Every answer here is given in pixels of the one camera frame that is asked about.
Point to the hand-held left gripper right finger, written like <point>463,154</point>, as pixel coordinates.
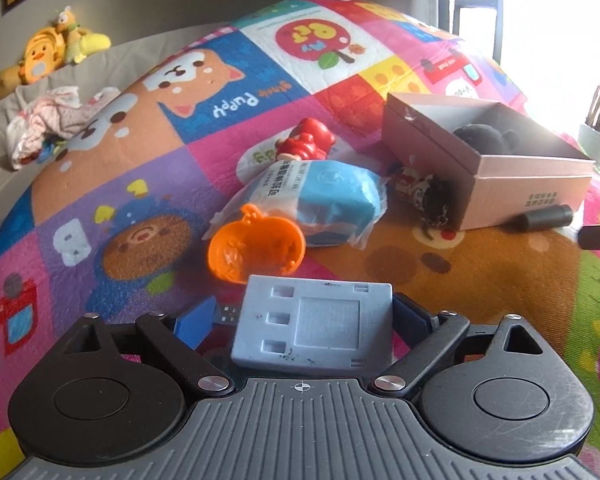
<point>410,317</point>

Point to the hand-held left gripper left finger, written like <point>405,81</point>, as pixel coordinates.
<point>195,325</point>

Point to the black cylinder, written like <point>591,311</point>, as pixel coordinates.
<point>545,217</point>

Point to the pink cardboard box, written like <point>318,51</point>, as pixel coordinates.
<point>520,195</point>

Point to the grey plastic block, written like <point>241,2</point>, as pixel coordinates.
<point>310,325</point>

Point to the orange pumpkin toy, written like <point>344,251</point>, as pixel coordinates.
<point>260,245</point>

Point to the blue packet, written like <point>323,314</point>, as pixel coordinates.
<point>330,195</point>

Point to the black plush toy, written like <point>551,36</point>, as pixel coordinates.
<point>490,137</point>

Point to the red figurine toy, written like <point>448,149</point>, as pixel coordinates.
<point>305,142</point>

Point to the white round plant pot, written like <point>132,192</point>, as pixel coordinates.
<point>592,145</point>

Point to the colourful cartoon play mat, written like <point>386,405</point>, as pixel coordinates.
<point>130,185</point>

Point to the pink and white cloth pile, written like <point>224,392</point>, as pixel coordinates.
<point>45,120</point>

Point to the yellow and green plush toy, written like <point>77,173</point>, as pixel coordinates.
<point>82,42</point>

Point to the long yellow plush pillow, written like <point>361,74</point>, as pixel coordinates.
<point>0,87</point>

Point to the dark window frame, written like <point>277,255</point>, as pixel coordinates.
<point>472,5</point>

